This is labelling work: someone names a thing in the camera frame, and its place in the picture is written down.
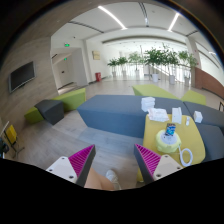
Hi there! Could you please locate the wall-mounted black television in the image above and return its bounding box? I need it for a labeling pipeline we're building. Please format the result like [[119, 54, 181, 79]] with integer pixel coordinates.
[[8, 61, 36, 93]]

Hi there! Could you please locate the potted plant right white pot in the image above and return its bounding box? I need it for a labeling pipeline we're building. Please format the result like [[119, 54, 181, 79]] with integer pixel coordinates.
[[178, 51, 197, 86]]

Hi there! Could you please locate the green bench far centre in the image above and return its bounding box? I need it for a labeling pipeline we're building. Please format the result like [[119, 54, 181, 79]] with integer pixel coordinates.
[[132, 84, 176, 99]]

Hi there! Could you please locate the person's leg with white shoe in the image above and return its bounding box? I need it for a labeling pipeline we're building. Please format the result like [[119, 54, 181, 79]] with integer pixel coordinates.
[[84, 168, 121, 191]]

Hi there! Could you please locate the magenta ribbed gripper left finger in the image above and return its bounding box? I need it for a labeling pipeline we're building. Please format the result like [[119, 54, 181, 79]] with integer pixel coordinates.
[[47, 145, 96, 187]]

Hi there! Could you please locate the white folded cloth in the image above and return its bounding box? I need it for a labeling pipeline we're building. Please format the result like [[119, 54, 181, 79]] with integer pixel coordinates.
[[148, 108, 169, 122]]

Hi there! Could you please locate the red trash bin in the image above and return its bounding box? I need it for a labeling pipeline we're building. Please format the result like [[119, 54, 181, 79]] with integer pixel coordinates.
[[95, 72, 102, 82]]

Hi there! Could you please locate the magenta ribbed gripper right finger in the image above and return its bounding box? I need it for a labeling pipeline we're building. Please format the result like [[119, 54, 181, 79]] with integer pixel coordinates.
[[134, 144, 182, 184]]

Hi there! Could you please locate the large blue-grey bench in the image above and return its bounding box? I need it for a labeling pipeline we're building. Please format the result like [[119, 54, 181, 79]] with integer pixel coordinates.
[[76, 94, 193, 139]]

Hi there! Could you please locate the potted plant in white pot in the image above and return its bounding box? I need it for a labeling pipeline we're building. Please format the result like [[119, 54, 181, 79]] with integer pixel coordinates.
[[144, 48, 166, 83]]

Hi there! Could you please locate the small white bottle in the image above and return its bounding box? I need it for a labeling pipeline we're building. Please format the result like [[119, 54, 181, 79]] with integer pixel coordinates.
[[185, 116, 190, 126]]

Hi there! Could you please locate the white charger with cable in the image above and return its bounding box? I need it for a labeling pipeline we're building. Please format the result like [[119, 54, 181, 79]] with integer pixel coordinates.
[[178, 148, 193, 167]]

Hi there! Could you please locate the stack of white boxes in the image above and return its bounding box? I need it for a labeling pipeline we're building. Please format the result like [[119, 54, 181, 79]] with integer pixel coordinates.
[[141, 97, 155, 112]]

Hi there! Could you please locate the grey bench right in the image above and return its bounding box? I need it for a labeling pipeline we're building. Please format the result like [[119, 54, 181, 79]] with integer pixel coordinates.
[[184, 101, 224, 162]]

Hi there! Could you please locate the smartphone with blue screen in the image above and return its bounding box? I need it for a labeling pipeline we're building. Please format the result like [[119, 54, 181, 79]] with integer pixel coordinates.
[[165, 123, 176, 136]]

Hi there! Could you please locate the small white cube box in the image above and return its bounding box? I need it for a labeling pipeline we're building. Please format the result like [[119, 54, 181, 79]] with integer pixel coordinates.
[[193, 111, 203, 123]]

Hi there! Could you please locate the white upright box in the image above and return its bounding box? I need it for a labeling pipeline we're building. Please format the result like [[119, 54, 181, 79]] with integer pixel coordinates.
[[172, 107, 182, 124]]

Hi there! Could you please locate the green bench left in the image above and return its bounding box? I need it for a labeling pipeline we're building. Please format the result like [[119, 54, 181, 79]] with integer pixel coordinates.
[[24, 88, 86, 124]]

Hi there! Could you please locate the dark grey ottoman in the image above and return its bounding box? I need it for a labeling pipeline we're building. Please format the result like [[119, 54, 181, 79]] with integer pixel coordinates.
[[35, 100, 64, 125]]

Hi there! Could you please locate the yellow table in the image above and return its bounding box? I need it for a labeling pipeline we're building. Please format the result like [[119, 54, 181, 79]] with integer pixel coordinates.
[[134, 114, 206, 184]]

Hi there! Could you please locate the potted plant centre white pot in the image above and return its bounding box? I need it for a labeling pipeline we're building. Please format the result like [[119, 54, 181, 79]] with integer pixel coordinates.
[[164, 46, 179, 85]]

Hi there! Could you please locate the green bench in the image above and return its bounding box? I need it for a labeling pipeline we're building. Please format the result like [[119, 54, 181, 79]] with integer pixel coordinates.
[[132, 84, 176, 99], [24, 88, 86, 124]]

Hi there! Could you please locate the yellow chair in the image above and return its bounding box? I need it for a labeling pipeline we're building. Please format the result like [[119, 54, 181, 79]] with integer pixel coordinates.
[[4, 125, 23, 157]]

